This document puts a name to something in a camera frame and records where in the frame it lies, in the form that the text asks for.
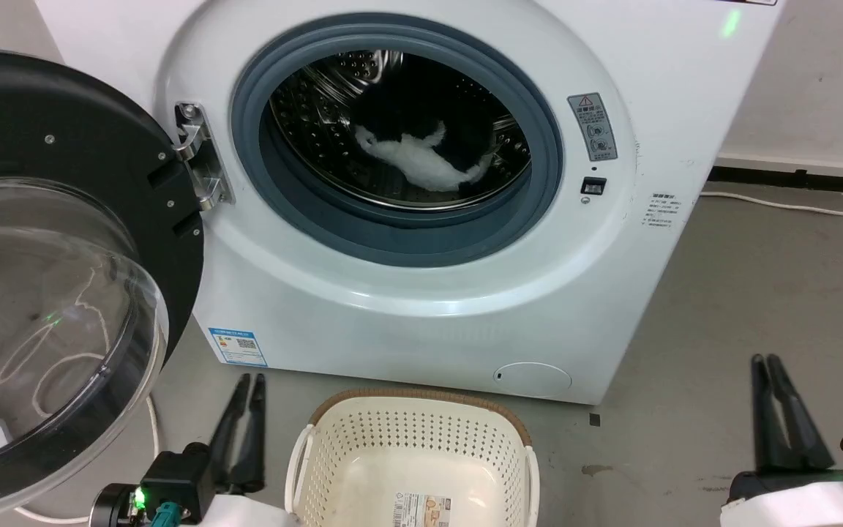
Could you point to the cream perforated laundry basket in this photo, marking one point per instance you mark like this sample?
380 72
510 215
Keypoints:
407 446

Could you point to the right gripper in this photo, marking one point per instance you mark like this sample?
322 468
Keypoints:
787 505

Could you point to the blue energy label sticker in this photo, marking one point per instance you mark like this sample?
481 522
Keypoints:
238 346

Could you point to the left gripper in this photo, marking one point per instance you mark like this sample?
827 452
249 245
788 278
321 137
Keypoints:
246 512

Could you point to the white front-load washing machine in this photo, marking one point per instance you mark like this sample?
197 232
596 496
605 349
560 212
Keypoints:
421 322

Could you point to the black round washer door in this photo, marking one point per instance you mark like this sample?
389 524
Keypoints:
63 124

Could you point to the printed basket label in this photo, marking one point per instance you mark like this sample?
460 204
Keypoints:
421 511

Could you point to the small printed text label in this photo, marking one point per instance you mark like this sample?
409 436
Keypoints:
661 211

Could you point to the black door latch socket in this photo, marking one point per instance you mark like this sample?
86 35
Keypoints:
593 186

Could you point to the perforated steel washer drum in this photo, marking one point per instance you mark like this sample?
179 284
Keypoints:
304 132

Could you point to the white garment in drum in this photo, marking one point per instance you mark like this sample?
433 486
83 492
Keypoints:
421 161

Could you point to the black baseboard strip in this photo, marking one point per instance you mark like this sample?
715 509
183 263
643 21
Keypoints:
795 178

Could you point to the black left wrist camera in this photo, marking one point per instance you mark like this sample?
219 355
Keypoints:
173 476

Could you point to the dark laundry garment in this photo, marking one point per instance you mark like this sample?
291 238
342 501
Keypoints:
407 99

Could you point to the grey warning sticker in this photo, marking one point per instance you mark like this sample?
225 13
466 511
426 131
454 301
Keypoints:
594 126

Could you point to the grey rubber door gasket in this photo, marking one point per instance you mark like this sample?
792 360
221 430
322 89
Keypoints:
407 234

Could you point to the round filter cover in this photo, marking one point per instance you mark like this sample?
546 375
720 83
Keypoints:
533 380

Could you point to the chrome door hinge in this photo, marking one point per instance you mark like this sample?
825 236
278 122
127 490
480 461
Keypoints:
202 157

